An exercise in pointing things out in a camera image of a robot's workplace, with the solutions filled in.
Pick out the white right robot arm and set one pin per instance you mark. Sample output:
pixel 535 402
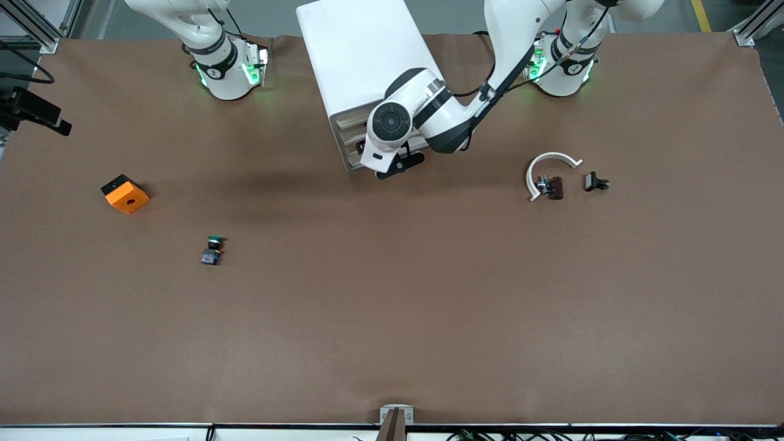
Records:
pixel 223 79

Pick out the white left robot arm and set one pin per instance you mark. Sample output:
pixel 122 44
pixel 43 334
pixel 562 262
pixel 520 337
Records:
pixel 514 30

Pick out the white drawer cabinet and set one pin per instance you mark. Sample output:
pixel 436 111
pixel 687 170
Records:
pixel 355 49

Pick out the green push button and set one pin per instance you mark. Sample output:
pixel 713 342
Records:
pixel 210 257

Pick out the brown table mat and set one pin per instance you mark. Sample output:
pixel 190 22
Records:
pixel 392 306

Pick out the white semicircular clamp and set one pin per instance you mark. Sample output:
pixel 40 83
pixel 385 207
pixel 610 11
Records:
pixel 553 155

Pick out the brown and chrome valve fitting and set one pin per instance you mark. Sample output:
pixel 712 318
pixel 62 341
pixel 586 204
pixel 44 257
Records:
pixel 556 187

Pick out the aluminium frame profile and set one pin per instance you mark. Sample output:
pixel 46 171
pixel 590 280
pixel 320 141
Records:
pixel 744 38
pixel 49 44

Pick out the orange button enclosure box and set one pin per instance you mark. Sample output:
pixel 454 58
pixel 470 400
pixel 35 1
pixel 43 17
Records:
pixel 130 199

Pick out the black square switch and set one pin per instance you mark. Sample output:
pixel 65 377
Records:
pixel 591 181

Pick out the metal bracket with post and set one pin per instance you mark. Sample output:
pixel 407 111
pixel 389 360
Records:
pixel 387 416

